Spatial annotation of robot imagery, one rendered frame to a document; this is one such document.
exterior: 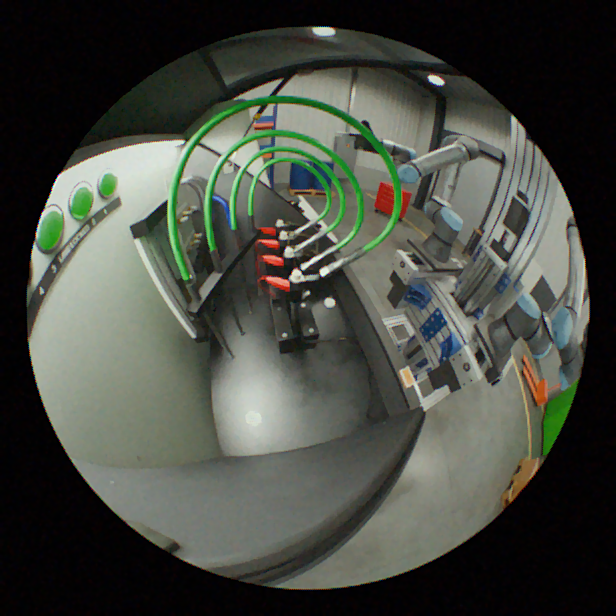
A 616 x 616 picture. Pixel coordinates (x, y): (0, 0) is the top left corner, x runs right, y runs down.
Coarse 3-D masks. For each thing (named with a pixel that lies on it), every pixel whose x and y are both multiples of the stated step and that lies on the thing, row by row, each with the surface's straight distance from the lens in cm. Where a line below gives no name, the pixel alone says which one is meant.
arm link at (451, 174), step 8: (448, 136) 104; (456, 136) 98; (448, 144) 100; (448, 168) 97; (456, 168) 97; (448, 176) 96; (456, 176) 97; (440, 184) 98; (448, 184) 96; (456, 184) 98; (440, 192) 97; (448, 192) 96; (432, 200) 98; (440, 200) 95; (448, 200) 97; (432, 208) 96; (432, 216) 93
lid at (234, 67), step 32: (256, 32) 38; (288, 32) 42; (320, 32) 46; (352, 32) 49; (192, 64) 35; (224, 64) 44; (256, 64) 51; (288, 64) 60; (320, 64) 65; (352, 64) 79; (384, 64) 79; (416, 64) 85; (128, 96) 31; (160, 96) 37; (192, 96) 46; (224, 96) 58; (96, 128) 32; (128, 128) 39; (160, 128) 49
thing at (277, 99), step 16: (272, 96) 25; (288, 96) 26; (224, 112) 25; (336, 112) 26; (208, 128) 25; (192, 144) 25; (384, 160) 30; (176, 176) 26; (176, 192) 27; (400, 192) 33; (400, 208) 34; (176, 224) 29; (176, 240) 29; (176, 256) 31
